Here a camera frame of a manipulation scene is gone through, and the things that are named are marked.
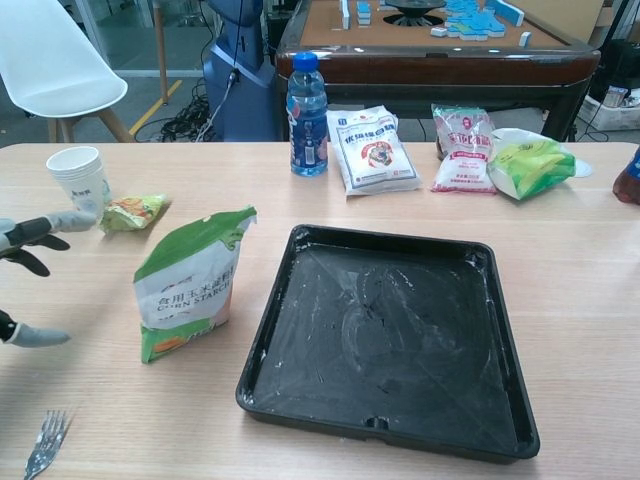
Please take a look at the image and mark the white bag pink print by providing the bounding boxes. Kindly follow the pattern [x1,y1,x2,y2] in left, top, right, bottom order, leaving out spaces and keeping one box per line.
[430,103,499,195]

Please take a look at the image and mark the metal fork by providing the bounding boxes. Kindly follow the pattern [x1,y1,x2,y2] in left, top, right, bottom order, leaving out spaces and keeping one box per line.
[23,409,69,480]

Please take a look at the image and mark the white sugar bag blue print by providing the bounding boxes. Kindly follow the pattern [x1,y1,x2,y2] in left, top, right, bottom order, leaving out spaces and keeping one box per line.
[325,104,421,197]

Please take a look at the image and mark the small green snack packet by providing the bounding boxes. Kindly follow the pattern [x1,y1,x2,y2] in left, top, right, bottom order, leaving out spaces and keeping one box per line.
[98,193,171,235]

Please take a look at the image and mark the black floor cables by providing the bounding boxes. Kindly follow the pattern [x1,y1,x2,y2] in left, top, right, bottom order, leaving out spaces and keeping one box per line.
[159,79,221,144]

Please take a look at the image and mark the white paper cup stack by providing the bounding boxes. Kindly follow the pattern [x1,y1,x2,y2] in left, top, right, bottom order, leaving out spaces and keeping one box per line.
[45,145,112,217]

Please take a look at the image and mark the blue drink bottle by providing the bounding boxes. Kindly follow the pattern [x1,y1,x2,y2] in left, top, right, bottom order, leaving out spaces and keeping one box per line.
[285,50,330,177]

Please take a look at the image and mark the white chair wooden legs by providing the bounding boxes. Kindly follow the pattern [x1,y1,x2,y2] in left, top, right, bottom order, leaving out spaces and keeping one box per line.
[0,0,134,144]

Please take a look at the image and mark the green corn starch bag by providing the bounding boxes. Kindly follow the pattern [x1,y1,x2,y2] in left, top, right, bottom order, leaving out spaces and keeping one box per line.
[133,204,259,366]

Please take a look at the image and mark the blue mahjong tile pile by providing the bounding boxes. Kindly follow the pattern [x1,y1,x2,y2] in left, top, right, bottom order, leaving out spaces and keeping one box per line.
[442,0,524,40]

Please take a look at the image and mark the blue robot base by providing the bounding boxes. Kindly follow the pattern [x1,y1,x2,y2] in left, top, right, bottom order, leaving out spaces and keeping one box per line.
[202,0,289,144]

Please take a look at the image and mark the dark tea bottle blue cap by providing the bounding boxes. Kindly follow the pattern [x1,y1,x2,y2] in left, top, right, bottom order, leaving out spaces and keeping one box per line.
[612,144,640,206]

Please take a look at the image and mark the brown mahjong table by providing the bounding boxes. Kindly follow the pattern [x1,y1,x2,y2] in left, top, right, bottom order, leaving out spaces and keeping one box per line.
[274,0,601,144]

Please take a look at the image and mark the white storage box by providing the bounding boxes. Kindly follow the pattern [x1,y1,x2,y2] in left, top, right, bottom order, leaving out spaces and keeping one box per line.
[582,87,640,126]

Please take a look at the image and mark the black baking tray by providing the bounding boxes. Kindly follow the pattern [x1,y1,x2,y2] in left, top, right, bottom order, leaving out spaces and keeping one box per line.
[233,223,541,464]

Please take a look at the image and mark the black mahjong table dome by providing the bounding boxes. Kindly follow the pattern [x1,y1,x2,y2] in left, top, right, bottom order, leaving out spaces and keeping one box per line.
[382,0,447,27]

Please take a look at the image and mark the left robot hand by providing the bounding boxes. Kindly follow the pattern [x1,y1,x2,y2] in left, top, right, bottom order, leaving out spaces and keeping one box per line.
[0,209,99,349]

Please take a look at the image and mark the green and white bag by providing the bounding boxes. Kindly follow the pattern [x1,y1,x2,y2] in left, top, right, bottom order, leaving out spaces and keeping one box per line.
[487,127,577,201]

